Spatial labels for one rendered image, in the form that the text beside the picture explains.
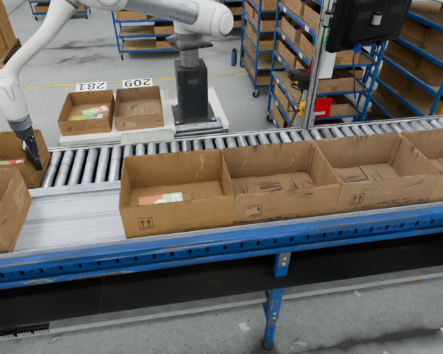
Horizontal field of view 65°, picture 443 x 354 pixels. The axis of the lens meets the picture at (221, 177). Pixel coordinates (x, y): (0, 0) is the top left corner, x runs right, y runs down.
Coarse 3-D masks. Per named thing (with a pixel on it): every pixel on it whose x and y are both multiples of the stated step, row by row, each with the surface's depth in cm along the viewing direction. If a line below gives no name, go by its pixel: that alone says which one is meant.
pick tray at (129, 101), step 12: (120, 96) 235; (132, 96) 237; (144, 96) 238; (156, 96) 240; (120, 108) 230; (132, 108) 230; (144, 108) 229; (156, 108) 230; (120, 120) 205; (132, 120) 206; (144, 120) 208; (156, 120) 209
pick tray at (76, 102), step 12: (72, 96) 229; (84, 96) 231; (96, 96) 232; (108, 96) 233; (72, 108) 230; (84, 108) 229; (60, 120) 205; (72, 120) 199; (84, 120) 201; (96, 120) 202; (108, 120) 204; (60, 132) 203; (72, 132) 204; (84, 132) 205; (96, 132) 207; (108, 132) 208
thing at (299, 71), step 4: (288, 72) 197; (292, 72) 193; (296, 72) 193; (300, 72) 193; (304, 72) 193; (288, 76) 197; (292, 76) 193; (296, 76) 193; (300, 76) 193; (304, 76) 194; (308, 76) 194; (292, 80) 195; (296, 80) 195; (300, 80) 195; (304, 80) 196; (308, 80) 196; (296, 84) 200; (300, 84) 198; (304, 84) 199
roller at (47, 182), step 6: (54, 156) 189; (60, 156) 193; (54, 162) 186; (48, 168) 181; (54, 168) 183; (48, 174) 177; (54, 174) 180; (42, 180) 175; (48, 180) 174; (42, 186) 170; (48, 186) 171
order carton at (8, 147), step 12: (0, 132) 177; (12, 132) 177; (36, 132) 179; (0, 144) 181; (12, 144) 182; (0, 156) 185; (12, 156) 186; (24, 156) 187; (48, 156) 186; (24, 168) 158; (24, 180) 162; (36, 180) 168
